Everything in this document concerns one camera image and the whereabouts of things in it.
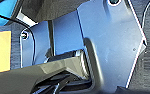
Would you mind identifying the thin black cable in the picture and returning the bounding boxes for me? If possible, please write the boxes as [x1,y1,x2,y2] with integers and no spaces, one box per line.
[0,11,37,68]

